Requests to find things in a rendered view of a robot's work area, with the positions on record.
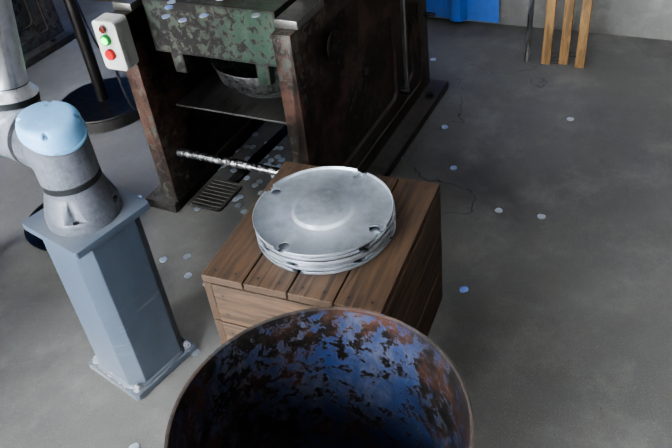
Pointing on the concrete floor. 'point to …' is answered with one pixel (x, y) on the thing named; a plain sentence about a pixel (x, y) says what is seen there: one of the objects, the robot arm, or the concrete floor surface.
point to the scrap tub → (324, 387)
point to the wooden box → (328, 286)
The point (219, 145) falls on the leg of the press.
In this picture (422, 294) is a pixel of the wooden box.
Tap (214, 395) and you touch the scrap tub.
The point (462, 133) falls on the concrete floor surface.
